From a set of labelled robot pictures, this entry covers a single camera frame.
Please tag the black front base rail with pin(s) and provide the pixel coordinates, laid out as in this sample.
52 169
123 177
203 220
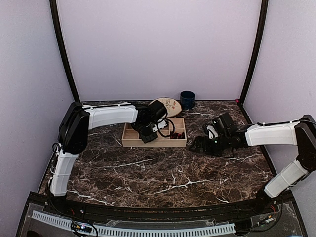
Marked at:
82 210

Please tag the cream floral ceramic plate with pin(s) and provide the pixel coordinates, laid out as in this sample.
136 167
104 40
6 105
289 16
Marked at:
173 106

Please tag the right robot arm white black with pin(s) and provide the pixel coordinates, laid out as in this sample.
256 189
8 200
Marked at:
299 135

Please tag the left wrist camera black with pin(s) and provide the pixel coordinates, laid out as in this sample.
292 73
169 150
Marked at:
157 110

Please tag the dark blue mug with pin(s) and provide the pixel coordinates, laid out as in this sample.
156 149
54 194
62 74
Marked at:
187 100

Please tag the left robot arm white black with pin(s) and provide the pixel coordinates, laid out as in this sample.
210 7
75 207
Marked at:
79 119

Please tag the left black frame post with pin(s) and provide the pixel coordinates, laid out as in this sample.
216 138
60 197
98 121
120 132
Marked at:
62 50

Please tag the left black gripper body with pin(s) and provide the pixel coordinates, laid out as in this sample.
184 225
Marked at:
144 132

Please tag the argyle black red orange sock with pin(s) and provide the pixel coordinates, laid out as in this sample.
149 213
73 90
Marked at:
176 135

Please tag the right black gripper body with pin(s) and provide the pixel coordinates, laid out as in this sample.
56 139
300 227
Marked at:
216 148

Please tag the right black frame post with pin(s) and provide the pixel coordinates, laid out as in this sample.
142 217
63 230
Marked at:
255 51

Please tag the wooden compartment tray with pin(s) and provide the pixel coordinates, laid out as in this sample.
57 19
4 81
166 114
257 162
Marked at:
130 137

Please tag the black frame post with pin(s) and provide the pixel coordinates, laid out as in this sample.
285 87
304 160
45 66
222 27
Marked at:
255 51
62 50

